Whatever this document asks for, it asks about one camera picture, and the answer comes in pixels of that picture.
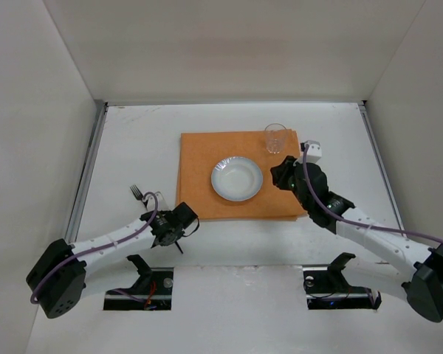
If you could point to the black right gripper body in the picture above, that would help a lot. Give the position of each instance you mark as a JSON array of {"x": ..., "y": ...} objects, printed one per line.
[{"x": 280, "y": 174}]

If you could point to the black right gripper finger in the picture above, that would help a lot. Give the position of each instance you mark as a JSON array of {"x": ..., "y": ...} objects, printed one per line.
[
  {"x": 285, "y": 168},
  {"x": 284, "y": 181}
]

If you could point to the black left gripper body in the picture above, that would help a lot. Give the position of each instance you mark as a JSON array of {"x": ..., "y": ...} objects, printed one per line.
[{"x": 185, "y": 214}]

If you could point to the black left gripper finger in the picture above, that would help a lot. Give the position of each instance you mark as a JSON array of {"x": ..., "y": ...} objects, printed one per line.
[
  {"x": 190, "y": 229},
  {"x": 185, "y": 215}
]

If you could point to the black plastic knife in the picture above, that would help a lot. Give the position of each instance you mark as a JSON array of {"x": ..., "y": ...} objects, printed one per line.
[{"x": 179, "y": 247}]

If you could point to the clear plastic cup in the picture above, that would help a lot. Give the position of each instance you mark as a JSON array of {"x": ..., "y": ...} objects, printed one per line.
[{"x": 275, "y": 137}]

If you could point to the white paper bowl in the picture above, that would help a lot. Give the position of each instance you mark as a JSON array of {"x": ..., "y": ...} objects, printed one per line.
[{"x": 236, "y": 178}]

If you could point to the orange cloth placemat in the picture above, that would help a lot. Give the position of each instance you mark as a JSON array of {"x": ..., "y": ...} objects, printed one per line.
[{"x": 199, "y": 154}]

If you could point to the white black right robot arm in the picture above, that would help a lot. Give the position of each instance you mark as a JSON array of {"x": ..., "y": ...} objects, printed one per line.
[{"x": 411, "y": 271}]

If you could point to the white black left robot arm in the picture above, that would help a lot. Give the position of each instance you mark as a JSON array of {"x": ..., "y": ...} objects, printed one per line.
[{"x": 67, "y": 272}]

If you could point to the black plastic fork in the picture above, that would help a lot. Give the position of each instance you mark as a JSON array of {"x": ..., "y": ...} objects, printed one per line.
[{"x": 136, "y": 192}]

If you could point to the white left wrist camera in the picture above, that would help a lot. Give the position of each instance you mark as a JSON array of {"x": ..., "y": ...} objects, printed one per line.
[{"x": 155, "y": 200}]

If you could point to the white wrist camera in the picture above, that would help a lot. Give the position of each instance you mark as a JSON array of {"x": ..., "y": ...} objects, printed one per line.
[
  {"x": 155, "y": 200},
  {"x": 312, "y": 151}
]

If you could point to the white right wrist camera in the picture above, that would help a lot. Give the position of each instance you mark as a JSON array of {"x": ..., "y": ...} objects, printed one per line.
[{"x": 312, "y": 151}]

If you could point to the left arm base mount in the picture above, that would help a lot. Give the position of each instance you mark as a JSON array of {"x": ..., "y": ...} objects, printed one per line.
[{"x": 151, "y": 290}]

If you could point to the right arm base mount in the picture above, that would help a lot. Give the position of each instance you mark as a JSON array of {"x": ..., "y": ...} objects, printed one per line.
[{"x": 327, "y": 289}]

